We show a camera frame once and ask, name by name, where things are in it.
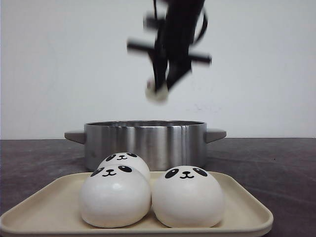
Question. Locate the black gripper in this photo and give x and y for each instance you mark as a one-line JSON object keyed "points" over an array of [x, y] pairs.
{"points": [[183, 26]]}

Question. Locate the panda bun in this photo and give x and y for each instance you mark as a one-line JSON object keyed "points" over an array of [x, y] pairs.
{"points": [[160, 96], [114, 196], [188, 197], [129, 159]]}

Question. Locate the stainless steel steamer pot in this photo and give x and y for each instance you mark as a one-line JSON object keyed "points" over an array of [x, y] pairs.
{"points": [[162, 144]]}

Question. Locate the beige plastic tray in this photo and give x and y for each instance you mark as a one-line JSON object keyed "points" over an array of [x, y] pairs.
{"points": [[53, 211]]}

